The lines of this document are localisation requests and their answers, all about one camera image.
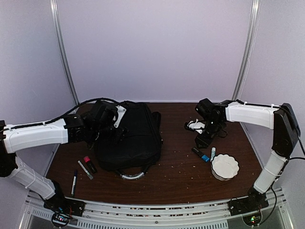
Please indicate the white marker teal label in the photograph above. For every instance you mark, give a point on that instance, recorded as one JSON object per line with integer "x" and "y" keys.
{"x": 213, "y": 152}

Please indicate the aluminium wall post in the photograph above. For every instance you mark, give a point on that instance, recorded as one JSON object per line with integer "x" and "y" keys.
{"x": 63, "y": 55}
{"x": 249, "y": 44}

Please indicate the white scalloped dish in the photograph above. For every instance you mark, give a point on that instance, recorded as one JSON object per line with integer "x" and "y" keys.
{"x": 224, "y": 167}

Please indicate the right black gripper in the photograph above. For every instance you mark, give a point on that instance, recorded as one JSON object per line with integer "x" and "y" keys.
{"x": 204, "y": 141}

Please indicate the aluminium front rail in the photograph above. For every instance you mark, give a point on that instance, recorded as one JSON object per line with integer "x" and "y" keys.
{"x": 205, "y": 215}

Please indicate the pink cap black highlighter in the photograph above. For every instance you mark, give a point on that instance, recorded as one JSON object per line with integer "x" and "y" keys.
{"x": 90, "y": 164}

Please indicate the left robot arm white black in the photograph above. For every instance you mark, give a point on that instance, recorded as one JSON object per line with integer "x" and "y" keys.
{"x": 100, "y": 122}

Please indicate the left aluminium wall post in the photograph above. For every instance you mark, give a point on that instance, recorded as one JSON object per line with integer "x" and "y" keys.
{"x": 63, "y": 55}

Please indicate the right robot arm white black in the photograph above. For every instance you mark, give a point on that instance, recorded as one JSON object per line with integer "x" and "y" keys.
{"x": 272, "y": 131}

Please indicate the right aluminium wall post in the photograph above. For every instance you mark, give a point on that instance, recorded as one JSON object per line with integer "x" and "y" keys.
{"x": 249, "y": 44}

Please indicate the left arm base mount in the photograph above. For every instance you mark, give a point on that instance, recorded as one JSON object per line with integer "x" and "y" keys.
{"x": 65, "y": 213}

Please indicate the blue cap black highlighter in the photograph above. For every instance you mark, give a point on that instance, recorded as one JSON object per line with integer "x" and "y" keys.
{"x": 201, "y": 155}

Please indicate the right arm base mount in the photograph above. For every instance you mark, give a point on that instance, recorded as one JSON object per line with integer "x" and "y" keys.
{"x": 250, "y": 210}

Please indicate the dark blue pen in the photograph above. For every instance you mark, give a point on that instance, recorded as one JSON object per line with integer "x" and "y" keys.
{"x": 74, "y": 182}

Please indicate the black student bag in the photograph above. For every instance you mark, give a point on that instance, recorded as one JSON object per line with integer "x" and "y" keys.
{"x": 135, "y": 145}

